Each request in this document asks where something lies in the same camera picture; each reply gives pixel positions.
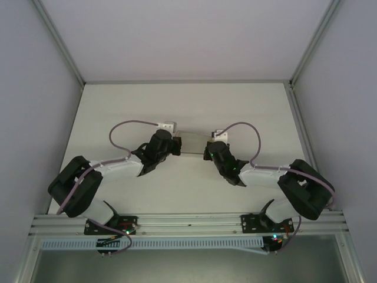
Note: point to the black right controller board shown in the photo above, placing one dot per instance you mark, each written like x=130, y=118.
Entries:
x=272, y=246

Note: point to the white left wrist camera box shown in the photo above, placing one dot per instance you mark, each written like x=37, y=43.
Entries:
x=166, y=125

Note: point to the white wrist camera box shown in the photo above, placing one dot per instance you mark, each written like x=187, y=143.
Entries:
x=222, y=136
x=166, y=125

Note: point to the aluminium frame side rail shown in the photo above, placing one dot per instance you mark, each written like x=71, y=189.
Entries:
x=352, y=259
x=28, y=259

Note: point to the grey wall base rail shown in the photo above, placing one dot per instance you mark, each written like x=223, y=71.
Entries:
x=188, y=82

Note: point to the aluminium frame corner post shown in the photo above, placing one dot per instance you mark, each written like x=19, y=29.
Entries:
x=313, y=44
x=63, y=47

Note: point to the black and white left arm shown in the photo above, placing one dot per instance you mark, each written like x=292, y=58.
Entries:
x=73, y=191

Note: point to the aluminium table side rail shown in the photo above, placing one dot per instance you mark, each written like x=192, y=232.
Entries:
x=300, y=132

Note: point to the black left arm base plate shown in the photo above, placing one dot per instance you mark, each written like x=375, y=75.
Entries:
x=129, y=221

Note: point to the grey metal sheet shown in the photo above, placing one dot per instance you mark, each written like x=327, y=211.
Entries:
x=188, y=268

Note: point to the aluminium mounting beam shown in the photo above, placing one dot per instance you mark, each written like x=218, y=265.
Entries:
x=188, y=221

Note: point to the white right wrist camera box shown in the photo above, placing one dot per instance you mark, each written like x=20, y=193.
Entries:
x=222, y=136

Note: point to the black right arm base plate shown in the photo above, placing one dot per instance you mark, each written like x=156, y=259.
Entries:
x=248, y=224

